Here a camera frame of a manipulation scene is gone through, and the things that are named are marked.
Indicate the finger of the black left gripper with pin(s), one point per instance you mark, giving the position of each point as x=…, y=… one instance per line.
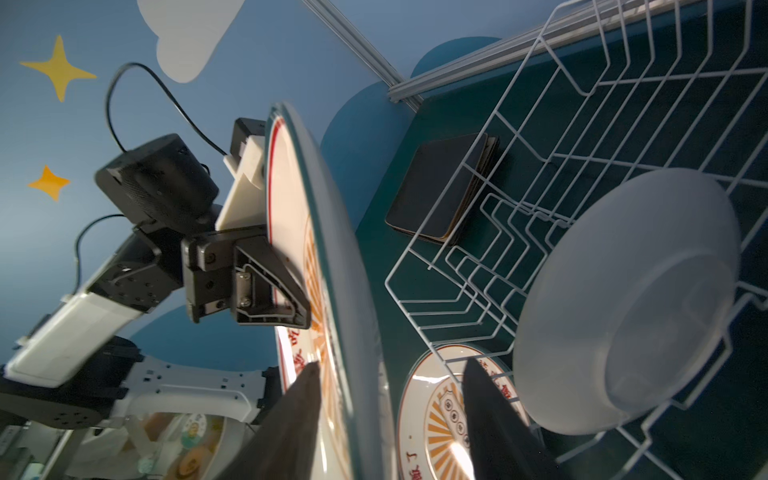
x=265, y=292

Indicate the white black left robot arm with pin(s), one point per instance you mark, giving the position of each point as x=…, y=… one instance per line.
x=75, y=371

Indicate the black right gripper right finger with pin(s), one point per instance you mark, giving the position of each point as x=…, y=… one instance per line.
x=501, y=446

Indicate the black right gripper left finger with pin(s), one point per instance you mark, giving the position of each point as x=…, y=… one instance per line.
x=284, y=445

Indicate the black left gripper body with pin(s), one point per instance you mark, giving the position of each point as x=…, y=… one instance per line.
x=214, y=277

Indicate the aluminium frame back bar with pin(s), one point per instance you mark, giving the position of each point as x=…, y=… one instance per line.
x=569, y=22

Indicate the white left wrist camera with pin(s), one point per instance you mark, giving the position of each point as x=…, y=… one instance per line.
x=245, y=204

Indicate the white wire dish rack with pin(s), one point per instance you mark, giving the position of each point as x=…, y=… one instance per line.
x=687, y=88

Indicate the white round plate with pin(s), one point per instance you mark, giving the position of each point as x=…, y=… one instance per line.
x=309, y=226
x=630, y=304
x=433, y=440

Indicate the square floral plate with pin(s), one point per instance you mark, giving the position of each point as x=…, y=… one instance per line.
x=429, y=195
x=476, y=167

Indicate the aluminium frame left post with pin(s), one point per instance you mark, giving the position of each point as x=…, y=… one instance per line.
x=350, y=35

